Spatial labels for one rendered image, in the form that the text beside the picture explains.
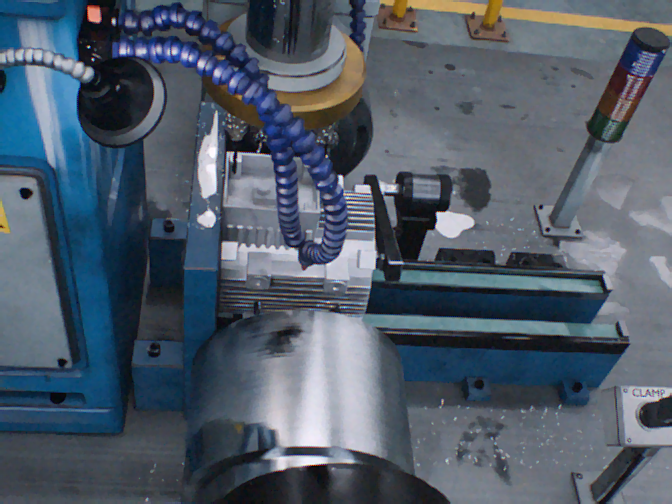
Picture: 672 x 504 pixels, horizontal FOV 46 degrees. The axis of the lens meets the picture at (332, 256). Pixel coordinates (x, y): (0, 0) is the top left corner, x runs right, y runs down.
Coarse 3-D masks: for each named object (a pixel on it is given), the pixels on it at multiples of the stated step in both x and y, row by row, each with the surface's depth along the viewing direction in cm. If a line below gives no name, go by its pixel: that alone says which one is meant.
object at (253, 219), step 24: (240, 168) 103; (264, 168) 105; (240, 192) 103; (264, 192) 101; (312, 192) 105; (240, 216) 98; (264, 216) 98; (312, 216) 98; (240, 240) 101; (264, 240) 102; (312, 240) 102
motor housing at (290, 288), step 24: (360, 192) 108; (360, 216) 105; (360, 240) 104; (240, 264) 102; (288, 264) 102; (240, 288) 103; (288, 288) 103; (312, 288) 103; (360, 288) 104; (240, 312) 107; (264, 312) 106; (360, 312) 107
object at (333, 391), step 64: (256, 320) 85; (320, 320) 85; (192, 384) 88; (256, 384) 80; (320, 384) 80; (384, 384) 84; (192, 448) 81; (256, 448) 75; (320, 448) 75; (384, 448) 79
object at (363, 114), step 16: (368, 96) 124; (352, 112) 120; (368, 112) 120; (256, 128) 118; (336, 128) 120; (352, 128) 121; (368, 128) 122; (240, 144) 123; (256, 144) 119; (336, 144) 120; (352, 144) 124; (368, 144) 125; (336, 160) 126; (352, 160) 127
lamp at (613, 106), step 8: (608, 88) 129; (608, 96) 130; (616, 96) 128; (600, 104) 132; (608, 104) 130; (616, 104) 129; (624, 104) 129; (632, 104) 129; (608, 112) 131; (616, 112) 130; (624, 112) 130; (632, 112) 130; (616, 120) 131; (624, 120) 131
